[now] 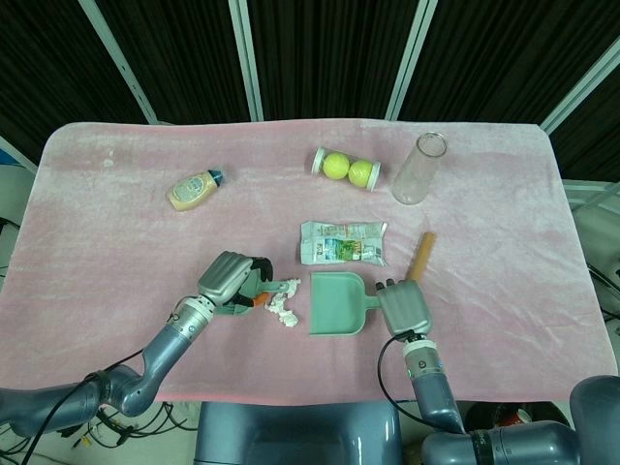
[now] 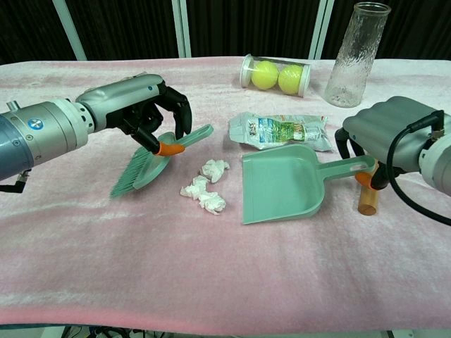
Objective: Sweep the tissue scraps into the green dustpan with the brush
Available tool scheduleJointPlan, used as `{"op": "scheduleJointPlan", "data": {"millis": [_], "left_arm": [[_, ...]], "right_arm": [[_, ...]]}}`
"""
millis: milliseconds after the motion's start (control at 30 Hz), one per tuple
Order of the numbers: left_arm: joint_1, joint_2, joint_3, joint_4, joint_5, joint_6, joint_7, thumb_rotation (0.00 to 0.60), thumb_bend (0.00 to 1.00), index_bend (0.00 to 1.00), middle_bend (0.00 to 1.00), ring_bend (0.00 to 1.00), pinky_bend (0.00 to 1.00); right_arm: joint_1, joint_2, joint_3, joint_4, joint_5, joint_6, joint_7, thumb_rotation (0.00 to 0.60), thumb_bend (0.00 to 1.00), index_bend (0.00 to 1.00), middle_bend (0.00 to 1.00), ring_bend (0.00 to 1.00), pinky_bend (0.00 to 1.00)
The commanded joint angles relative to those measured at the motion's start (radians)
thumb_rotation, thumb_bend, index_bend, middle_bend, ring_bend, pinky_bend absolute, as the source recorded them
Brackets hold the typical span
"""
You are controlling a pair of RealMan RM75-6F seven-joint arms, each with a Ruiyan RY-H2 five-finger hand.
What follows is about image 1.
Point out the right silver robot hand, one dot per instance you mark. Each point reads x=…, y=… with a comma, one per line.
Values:
x=404, y=307

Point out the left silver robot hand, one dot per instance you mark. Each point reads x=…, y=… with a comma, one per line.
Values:
x=227, y=276

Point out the small green hand broom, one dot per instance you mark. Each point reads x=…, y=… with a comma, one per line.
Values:
x=278, y=288

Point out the white paper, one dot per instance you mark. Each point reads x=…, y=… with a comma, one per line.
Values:
x=283, y=312

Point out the green plastic dustpan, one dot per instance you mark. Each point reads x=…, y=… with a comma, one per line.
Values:
x=334, y=305

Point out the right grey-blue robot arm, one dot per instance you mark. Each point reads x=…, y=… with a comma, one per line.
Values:
x=436, y=392

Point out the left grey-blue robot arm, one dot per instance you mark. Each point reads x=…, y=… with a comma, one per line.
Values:
x=160, y=349

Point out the green white snack packet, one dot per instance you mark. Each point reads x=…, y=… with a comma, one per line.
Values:
x=341, y=244

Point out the wooden stick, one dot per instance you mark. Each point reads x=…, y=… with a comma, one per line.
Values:
x=421, y=254

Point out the beige sauce squeeze bottle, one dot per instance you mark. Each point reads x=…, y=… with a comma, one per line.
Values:
x=191, y=190

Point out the pink velvet tablecloth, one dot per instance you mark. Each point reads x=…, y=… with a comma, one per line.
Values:
x=121, y=261

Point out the clear textured glass vase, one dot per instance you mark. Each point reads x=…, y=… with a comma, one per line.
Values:
x=416, y=174

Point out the yellow ball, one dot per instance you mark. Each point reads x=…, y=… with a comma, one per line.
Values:
x=361, y=173
x=336, y=165

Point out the clear plastic ball tube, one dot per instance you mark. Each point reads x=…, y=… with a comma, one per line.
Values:
x=317, y=161

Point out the red white cup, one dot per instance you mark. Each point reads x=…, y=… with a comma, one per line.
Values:
x=513, y=415

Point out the grey-blue robot torso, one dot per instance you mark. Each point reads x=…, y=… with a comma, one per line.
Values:
x=295, y=433

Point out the grey equipment stand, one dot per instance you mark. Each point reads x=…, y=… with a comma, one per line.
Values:
x=593, y=213

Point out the white equipment housing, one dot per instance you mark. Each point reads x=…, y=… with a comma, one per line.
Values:
x=12, y=194

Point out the white partition post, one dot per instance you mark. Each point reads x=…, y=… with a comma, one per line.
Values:
x=412, y=58
x=581, y=82
x=247, y=58
x=121, y=63

